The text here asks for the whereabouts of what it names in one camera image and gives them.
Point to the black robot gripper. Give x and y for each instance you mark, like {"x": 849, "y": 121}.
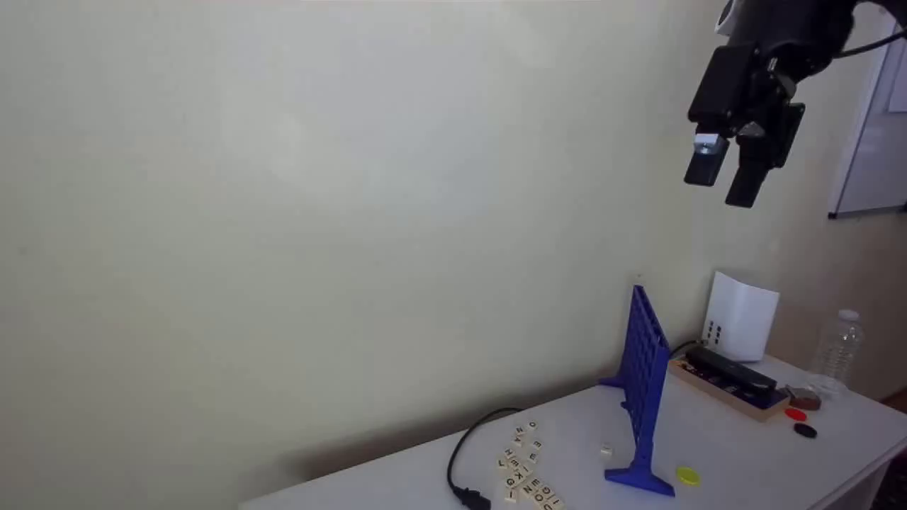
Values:
{"x": 768, "y": 52}

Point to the yellow game chip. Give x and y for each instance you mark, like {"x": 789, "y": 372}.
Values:
{"x": 686, "y": 478}

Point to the red game chip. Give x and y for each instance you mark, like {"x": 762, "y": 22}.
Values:
{"x": 795, "y": 415}

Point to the black game chip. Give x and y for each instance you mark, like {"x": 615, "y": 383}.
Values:
{"x": 806, "y": 432}

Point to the white speaker box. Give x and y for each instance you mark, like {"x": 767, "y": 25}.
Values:
{"x": 737, "y": 320}

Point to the black remote control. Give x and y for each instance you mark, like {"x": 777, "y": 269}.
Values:
{"x": 735, "y": 378}

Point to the clear plastic bottle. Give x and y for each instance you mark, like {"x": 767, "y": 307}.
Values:
{"x": 839, "y": 344}

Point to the round brown tin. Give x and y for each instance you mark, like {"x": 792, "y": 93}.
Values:
{"x": 806, "y": 398}

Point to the whiteboard on wall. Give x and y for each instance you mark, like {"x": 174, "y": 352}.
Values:
{"x": 873, "y": 162}

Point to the blue connect four frame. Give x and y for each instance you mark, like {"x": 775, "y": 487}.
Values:
{"x": 642, "y": 381}

